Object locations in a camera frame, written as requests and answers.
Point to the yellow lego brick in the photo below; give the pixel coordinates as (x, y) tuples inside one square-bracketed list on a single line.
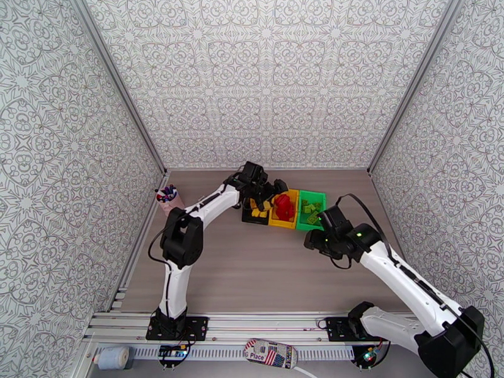
[(267, 205), (255, 213), (264, 215)]

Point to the red lego brick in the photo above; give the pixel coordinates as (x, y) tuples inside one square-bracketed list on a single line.
[(286, 209), (282, 199), (284, 218)]

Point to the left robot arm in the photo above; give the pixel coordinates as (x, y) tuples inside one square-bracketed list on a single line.
[(181, 239)]

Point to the black plastic bin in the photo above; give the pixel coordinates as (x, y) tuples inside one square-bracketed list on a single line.
[(252, 221)]

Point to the yellow plastic bin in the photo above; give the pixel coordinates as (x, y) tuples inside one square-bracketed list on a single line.
[(281, 225)]

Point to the green plastic bin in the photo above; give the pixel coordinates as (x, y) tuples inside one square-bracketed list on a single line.
[(315, 193)]

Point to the pink pen cup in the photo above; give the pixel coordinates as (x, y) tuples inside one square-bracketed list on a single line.
[(173, 203)]

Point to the blue marker pen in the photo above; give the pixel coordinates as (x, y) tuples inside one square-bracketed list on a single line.
[(170, 189)]

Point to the circuit board with green light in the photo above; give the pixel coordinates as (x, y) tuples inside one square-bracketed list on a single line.
[(369, 355)]

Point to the sticker covered pouch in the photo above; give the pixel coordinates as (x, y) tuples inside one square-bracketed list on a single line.
[(271, 353)]

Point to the blue circuit board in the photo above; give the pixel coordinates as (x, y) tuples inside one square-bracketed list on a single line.
[(172, 352)]

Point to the white paper roll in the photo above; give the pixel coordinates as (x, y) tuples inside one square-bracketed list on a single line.
[(112, 358)]

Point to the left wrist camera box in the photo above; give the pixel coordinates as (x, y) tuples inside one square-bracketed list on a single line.
[(254, 172)]

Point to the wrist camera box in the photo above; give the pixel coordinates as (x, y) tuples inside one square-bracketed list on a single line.
[(254, 172), (334, 218)]

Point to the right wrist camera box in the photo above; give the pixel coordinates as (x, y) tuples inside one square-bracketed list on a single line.
[(334, 218)]

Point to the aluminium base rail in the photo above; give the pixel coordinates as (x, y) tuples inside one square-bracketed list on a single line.
[(267, 327)]

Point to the aluminium side rail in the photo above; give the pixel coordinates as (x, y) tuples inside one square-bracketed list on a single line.
[(129, 270)]

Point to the aluminium corner post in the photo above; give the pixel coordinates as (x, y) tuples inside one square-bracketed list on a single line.
[(118, 79), (415, 79)]

